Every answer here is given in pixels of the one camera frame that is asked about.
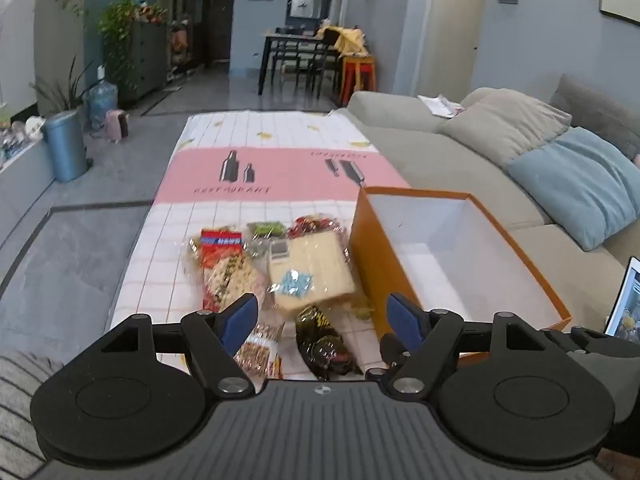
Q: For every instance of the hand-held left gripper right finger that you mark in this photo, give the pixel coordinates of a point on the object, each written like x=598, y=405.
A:
x=405, y=322

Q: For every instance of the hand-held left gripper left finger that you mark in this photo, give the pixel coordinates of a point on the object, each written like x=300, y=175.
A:
x=239, y=322

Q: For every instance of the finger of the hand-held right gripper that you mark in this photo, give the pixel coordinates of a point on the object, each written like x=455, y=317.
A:
x=392, y=352

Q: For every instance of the small nut snack packet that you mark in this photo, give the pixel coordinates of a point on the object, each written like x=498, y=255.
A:
x=260, y=347

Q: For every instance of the clear yellow noodle snack packet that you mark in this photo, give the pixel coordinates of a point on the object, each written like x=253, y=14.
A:
x=225, y=270

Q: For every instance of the black snack packet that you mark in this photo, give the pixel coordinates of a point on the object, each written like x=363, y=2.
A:
x=325, y=345

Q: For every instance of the orange cardboard box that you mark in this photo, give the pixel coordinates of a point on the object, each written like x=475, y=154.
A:
x=450, y=260

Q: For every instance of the sliced bread pack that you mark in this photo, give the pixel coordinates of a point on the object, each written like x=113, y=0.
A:
x=310, y=265

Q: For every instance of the green snack packet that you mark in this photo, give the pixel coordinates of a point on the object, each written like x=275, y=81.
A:
x=267, y=230

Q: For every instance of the red snack packet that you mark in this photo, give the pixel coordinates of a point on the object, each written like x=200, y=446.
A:
x=312, y=225

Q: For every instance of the pink white checked tablecloth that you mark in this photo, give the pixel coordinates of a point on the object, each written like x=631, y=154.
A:
x=280, y=175

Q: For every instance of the beige sofa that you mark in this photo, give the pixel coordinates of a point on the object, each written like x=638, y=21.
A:
x=400, y=140

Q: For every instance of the light blue cushion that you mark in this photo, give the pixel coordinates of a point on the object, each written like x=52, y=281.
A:
x=575, y=180

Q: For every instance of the white papers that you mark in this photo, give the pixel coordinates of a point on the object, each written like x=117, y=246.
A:
x=440, y=105

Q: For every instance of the beige cushion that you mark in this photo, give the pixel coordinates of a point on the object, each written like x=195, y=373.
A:
x=505, y=125

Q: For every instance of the grey striped cloth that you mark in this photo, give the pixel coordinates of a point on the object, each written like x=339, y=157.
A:
x=20, y=400

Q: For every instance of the pink heater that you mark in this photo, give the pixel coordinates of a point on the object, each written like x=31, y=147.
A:
x=117, y=124

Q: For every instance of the blue trash bin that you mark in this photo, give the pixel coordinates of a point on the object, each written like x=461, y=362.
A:
x=65, y=150

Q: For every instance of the red stool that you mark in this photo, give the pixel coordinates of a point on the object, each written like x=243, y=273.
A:
x=357, y=75

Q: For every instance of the blue water jug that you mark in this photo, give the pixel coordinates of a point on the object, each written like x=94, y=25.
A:
x=102, y=102

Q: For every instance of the low white sideboard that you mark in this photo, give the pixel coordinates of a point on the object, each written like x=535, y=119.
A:
x=25, y=170

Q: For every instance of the grey cushion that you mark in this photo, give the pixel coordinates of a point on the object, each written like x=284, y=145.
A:
x=600, y=110

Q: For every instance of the black dining chair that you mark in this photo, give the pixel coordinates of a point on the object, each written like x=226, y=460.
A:
x=287, y=52
x=320, y=52

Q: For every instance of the grey cabinet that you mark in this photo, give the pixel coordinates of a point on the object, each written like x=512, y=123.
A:
x=147, y=60

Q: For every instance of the shoe rack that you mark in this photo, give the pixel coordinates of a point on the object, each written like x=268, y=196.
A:
x=179, y=45

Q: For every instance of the potted grass plant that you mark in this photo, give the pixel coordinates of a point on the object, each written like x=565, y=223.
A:
x=65, y=95

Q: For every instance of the yellow cloth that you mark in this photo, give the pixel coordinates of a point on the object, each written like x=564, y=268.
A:
x=352, y=40

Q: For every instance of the black dining table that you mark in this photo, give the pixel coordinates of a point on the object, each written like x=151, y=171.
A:
x=290, y=36

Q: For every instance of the dark door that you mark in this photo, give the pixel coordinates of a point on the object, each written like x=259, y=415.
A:
x=219, y=25

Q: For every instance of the green climbing plant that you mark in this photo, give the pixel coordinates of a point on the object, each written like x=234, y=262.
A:
x=117, y=25

